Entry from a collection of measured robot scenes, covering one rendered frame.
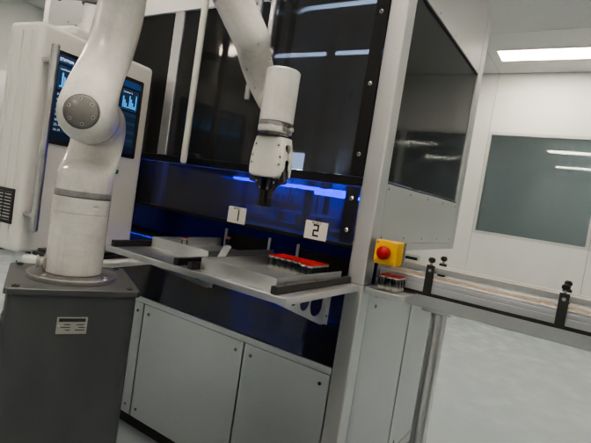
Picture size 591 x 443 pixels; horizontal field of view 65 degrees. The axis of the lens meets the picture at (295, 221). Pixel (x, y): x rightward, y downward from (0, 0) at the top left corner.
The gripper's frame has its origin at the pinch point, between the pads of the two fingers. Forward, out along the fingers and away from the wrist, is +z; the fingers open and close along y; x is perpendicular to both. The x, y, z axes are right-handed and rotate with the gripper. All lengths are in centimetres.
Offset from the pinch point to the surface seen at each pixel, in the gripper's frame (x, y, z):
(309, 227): -39.2, 9.7, 7.6
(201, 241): -36, 54, 20
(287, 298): -0.1, -10.8, 22.4
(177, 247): -13.2, 41.8, 20.3
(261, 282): -2.1, -1.4, 20.9
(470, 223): -499, 61, -2
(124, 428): -42, 89, 110
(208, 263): -2.2, 17.1, 19.9
